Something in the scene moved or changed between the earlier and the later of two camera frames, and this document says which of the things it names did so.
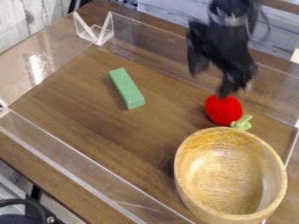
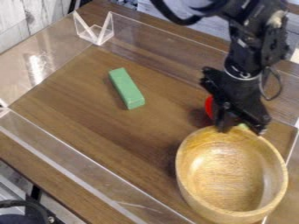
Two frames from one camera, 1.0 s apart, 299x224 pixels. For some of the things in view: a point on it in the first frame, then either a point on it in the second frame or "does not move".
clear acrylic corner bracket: x=96 y=33 does not move
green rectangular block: x=127 y=87 does not move
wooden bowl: x=229 y=178 does not move
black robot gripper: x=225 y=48 → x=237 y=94
